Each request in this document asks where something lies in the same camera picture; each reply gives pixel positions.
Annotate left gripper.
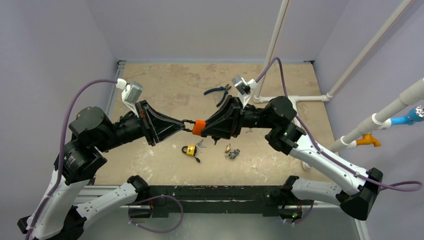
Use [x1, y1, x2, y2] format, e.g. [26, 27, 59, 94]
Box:
[97, 99, 186, 151]

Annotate orange black padlock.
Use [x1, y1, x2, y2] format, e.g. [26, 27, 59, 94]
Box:
[181, 119, 207, 136]

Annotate yellow black padlock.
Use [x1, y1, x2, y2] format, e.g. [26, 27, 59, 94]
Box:
[181, 139, 206, 163]

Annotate long shackle brass padlock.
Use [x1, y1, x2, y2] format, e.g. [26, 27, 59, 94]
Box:
[224, 143, 231, 154]

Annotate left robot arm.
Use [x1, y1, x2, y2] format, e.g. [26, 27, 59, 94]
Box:
[17, 101, 185, 240]

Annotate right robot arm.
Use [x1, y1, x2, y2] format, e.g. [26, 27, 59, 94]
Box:
[193, 95, 383, 221]

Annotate orange tap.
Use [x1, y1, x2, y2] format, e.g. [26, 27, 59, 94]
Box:
[355, 133, 381, 147]

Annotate blue tap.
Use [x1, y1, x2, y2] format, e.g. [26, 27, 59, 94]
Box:
[390, 104, 424, 126]

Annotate grey insulated pipe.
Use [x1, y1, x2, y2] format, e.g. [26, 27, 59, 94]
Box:
[329, 78, 424, 152]

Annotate blue handled pliers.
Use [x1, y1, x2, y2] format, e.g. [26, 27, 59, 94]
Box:
[203, 84, 232, 108]

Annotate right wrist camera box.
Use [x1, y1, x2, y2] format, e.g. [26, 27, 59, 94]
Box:
[231, 75, 258, 108]

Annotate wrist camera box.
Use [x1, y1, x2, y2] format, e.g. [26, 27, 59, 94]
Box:
[231, 75, 258, 108]
[115, 78, 143, 115]

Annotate white pvc pipe frame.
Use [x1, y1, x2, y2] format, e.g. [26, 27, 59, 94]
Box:
[253, 0, 415, 171]

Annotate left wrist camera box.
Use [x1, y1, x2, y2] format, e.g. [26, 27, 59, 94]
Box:
[115, 78, 143, 115]

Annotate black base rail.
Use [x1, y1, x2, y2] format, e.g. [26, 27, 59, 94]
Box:
[129, 176, 313, 220]

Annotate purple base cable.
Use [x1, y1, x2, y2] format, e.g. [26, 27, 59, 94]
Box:
[127, 194, 184, 234]

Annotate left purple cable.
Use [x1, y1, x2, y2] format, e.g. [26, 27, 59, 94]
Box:
[25, 78, 119, 240]

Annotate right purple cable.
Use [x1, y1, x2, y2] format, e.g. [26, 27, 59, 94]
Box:
[255, 56, 424, 193]

